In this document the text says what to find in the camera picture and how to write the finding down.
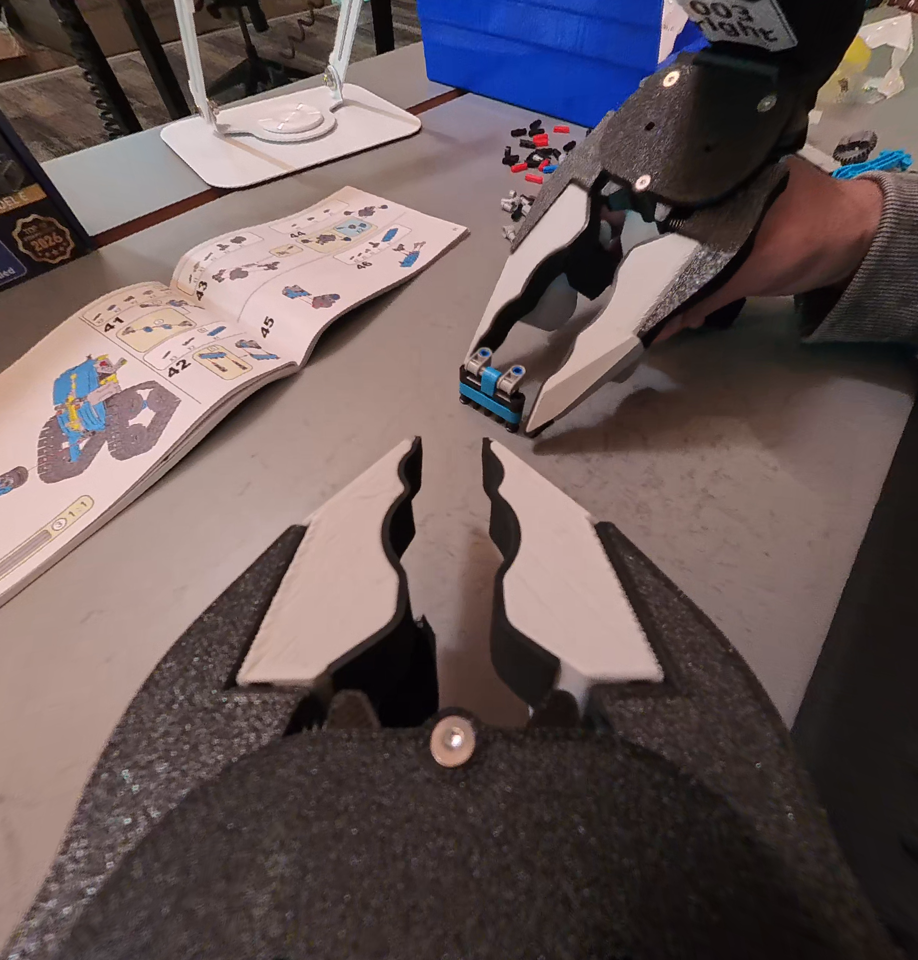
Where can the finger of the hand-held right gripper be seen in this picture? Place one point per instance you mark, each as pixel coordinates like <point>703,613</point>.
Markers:
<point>541,240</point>
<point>631,315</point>

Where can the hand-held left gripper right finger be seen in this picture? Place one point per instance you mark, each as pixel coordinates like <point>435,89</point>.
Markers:
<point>571,600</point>

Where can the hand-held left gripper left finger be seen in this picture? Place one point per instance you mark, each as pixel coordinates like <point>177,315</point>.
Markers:
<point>331,600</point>

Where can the grey and blue connector assembly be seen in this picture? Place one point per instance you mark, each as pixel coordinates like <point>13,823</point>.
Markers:
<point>496,375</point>

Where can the blue beam with black pins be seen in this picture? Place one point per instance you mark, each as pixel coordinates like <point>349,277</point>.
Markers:
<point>489,401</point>

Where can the grey desk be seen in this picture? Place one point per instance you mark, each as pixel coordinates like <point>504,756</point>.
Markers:
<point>728,465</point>

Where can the person's right hand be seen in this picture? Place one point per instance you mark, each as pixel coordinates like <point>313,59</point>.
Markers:
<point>811,232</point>

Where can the pile of small building parts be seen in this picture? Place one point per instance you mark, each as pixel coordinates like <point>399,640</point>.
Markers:
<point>537,154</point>

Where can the black toy gear wheel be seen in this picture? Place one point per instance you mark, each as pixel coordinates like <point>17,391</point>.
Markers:
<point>856,146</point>

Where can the blue plastic bin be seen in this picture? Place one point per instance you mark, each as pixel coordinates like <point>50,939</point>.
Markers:
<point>541,52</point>

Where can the clear bag with yellow parts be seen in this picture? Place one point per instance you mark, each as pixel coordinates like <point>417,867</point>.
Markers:
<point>871,60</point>

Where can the blue toy track piece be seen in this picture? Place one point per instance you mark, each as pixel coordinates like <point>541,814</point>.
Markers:
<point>882,161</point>

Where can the open instruction booklet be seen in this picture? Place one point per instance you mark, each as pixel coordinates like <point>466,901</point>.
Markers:
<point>226,322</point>

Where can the dark dimpled mat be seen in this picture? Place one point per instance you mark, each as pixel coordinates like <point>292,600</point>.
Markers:
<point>878,675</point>

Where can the dark blue robot kit box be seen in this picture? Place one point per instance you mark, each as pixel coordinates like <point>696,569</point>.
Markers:
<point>16,225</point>

